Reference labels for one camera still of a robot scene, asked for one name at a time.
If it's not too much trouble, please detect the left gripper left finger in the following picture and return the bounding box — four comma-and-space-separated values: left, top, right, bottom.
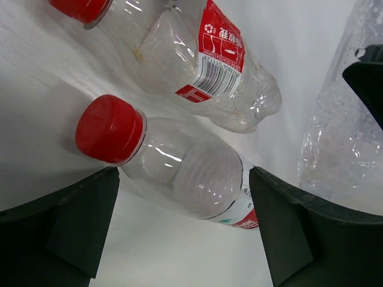
1, 167, 120, 286

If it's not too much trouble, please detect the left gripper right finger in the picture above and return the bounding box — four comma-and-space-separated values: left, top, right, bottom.
249, 167, 382, 286

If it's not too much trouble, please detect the clear capless bottle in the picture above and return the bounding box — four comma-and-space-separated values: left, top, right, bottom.
298, 1, 382, 201

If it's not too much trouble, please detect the large red label bottle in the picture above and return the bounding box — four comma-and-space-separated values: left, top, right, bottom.
75, 94, 259, 230

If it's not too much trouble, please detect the small red cap bottle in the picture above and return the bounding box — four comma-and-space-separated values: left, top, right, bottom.
51, 1, 282, 133

